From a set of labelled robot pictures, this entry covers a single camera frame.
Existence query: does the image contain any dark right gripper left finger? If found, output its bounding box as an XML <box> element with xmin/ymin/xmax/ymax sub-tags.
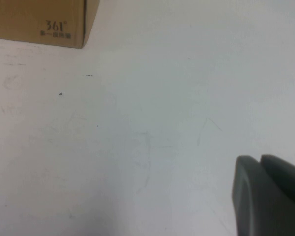
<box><xmin>232</xmin><ymin>155</ymin><xmax>295</xmax><ymax>236</ymax></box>

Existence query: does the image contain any brown cardboard shoe box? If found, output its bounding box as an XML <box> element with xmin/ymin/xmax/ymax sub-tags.
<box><xmin>0</xmin><ymin>0</ymin><xmax>100</xmax><ymax>49</ymax></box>

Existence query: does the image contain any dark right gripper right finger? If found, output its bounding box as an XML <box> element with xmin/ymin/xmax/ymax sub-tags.
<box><xmin>260</xmin><ymin>154</ymin><xmax>295</xmax><ymax>189</ymax></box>

